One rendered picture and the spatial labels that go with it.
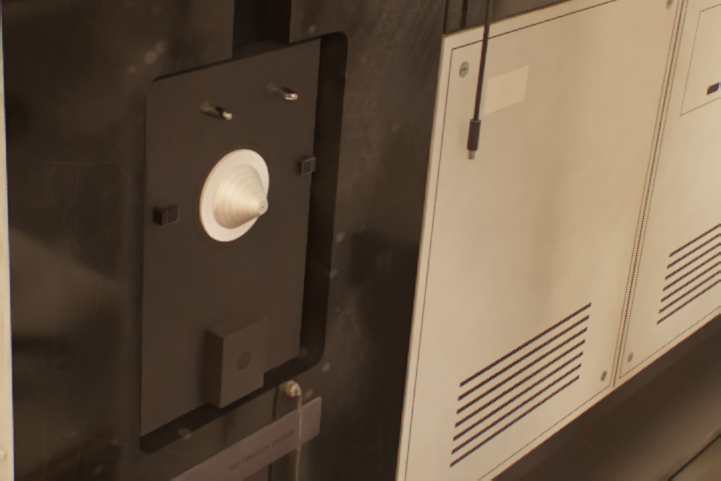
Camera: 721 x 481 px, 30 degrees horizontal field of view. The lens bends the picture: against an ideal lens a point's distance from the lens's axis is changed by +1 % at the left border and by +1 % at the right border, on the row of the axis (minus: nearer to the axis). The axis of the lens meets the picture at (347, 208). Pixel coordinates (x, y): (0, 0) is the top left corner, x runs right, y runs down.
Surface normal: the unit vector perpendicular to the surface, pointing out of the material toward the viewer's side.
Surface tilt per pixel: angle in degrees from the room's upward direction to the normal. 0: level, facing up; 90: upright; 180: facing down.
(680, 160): 90
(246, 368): 90
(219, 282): 90
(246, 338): 90
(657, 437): 0
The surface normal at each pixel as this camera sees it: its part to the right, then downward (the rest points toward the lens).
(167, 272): 0.77, 0.30
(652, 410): 0.07, -0.91
